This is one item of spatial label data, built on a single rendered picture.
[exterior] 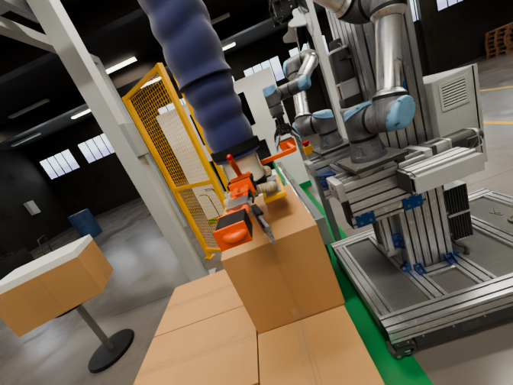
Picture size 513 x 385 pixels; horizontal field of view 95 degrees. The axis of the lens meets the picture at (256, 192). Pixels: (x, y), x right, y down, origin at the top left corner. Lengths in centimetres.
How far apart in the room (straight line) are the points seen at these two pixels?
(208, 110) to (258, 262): 63
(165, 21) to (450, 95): 123
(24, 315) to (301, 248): 213
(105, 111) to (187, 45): 155
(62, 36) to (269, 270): 236
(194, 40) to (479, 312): 174
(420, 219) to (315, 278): 77
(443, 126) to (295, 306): 108
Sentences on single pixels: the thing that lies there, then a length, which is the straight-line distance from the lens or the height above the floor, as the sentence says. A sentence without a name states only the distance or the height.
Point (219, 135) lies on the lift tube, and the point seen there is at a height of 138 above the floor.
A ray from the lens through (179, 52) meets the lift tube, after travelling 104.
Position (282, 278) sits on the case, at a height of 77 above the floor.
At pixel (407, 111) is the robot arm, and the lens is 103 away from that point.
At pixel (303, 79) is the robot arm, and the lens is 137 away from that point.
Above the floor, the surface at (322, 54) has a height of 188.
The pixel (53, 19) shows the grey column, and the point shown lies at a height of 263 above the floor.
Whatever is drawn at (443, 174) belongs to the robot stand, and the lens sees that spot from 116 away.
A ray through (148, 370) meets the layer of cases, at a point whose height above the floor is 54.
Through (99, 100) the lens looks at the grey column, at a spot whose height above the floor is 200.
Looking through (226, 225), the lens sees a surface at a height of 120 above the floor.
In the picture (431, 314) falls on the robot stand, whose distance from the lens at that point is 153.
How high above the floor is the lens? 139
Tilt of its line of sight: 16 degrees down
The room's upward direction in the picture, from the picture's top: 23 degrees counter-clockwise
